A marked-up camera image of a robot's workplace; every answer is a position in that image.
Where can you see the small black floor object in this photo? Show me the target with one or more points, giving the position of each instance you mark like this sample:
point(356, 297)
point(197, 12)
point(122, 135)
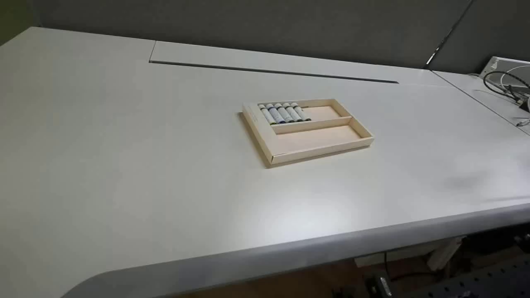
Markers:
point(379, 285)

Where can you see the white box device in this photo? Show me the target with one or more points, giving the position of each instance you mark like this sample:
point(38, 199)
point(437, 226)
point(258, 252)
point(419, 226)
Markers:
point(496, 63)

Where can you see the light wooden compartment tray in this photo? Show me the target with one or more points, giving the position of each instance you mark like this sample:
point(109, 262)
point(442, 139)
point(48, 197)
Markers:
point(324, 138)

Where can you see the long dark grey partition panel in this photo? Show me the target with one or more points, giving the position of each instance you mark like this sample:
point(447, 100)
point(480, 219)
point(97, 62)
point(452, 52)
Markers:
point(248, 27)

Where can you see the white table leg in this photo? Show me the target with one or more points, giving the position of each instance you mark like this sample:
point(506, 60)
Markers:
point(443, 254)

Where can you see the short dark grey partition panel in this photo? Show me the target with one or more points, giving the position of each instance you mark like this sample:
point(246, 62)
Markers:
point(485, 34)

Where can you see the black perforated plate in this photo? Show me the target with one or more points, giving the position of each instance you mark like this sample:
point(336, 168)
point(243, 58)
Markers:
point(480, 282)

